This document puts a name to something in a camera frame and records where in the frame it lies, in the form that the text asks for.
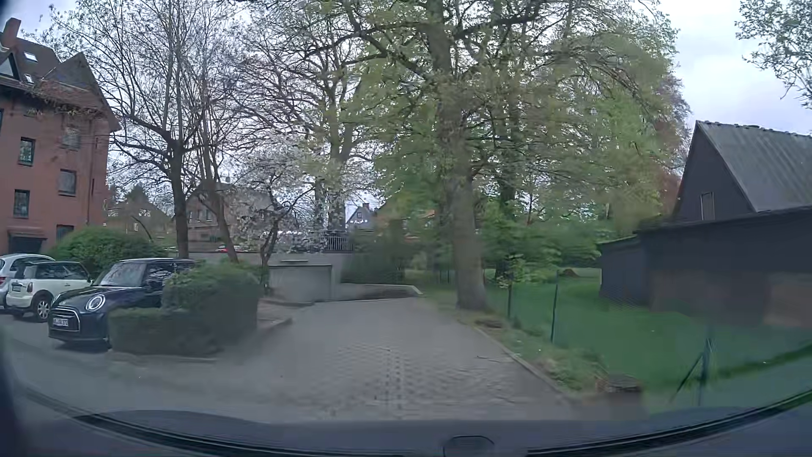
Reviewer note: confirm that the large green leafy tree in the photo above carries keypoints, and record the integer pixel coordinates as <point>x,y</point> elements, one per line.
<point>466,190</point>

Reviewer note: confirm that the bare tree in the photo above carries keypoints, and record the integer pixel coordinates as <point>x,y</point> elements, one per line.
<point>177,190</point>
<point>219,209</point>

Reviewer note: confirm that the dark wooden building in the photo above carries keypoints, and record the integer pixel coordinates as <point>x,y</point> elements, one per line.
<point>729,254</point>

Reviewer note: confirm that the tall tree with sparse leaves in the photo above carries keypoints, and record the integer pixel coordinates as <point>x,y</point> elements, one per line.
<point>330,127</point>

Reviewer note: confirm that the grass verge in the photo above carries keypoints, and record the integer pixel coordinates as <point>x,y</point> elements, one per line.
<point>545,355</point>

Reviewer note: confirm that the metal railing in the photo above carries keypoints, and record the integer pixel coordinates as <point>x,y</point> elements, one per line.
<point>327,241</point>

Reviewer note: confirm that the red brick building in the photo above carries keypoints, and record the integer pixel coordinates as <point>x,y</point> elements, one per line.
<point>47,158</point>

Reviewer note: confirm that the trimmed green hedge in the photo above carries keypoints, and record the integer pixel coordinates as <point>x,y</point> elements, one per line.
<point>196,311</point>

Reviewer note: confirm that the white small car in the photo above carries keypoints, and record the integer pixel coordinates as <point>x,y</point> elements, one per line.
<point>47,282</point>

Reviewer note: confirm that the green grass lawn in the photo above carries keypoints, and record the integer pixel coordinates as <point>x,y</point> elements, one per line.
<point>621,330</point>

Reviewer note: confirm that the round green bush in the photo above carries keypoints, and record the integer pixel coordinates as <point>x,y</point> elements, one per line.
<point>101,247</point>

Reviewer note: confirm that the distant grey house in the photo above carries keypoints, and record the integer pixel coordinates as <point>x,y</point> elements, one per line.
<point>361,218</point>

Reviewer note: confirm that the white blossoming tree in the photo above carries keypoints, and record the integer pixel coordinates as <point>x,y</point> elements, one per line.
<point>273,190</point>

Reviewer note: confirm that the car's own bonnet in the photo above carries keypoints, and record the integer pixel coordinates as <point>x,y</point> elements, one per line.
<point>406,438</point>

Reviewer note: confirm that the yellow brick house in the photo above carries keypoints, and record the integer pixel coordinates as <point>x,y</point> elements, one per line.
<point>136,219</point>

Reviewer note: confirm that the green bushes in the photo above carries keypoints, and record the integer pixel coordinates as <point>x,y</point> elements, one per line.
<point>380,254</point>

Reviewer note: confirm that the grey concrete wall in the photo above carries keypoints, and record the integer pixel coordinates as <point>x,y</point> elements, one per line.
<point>304,279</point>

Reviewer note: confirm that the dark blue small car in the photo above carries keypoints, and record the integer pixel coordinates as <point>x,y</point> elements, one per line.
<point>120,289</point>

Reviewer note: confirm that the grey paved road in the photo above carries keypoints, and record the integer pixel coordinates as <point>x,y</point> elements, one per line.
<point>380,362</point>

